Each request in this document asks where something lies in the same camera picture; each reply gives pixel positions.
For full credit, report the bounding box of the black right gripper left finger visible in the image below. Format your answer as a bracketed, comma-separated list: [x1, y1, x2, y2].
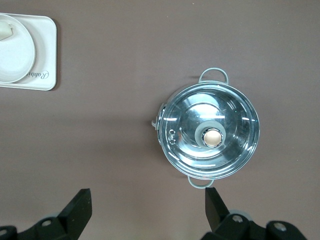
[18, 188, 93, 240]

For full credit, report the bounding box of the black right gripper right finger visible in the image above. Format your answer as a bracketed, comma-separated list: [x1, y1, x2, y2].
[203, 187, 270, 240]

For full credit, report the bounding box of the cream round bowl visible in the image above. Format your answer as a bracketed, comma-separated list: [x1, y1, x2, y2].
[0, 13, 38, 84]

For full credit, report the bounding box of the white steamed bun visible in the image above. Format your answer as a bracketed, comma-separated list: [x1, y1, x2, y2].
[0, 21, 15, 41]

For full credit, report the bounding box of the pale green electric pot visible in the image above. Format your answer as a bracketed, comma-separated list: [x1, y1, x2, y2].
[150, 67, 261, 190]

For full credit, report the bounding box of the brown table mat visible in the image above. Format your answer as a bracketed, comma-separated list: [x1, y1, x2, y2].
[0, 0, 320, 240]

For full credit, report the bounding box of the glass pot lid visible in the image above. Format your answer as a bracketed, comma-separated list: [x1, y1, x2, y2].
[159, 83, 260, 180]

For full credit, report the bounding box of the beige rabbit print tray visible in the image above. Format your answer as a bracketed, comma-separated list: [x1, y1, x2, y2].
[0, 12, 58, 91]

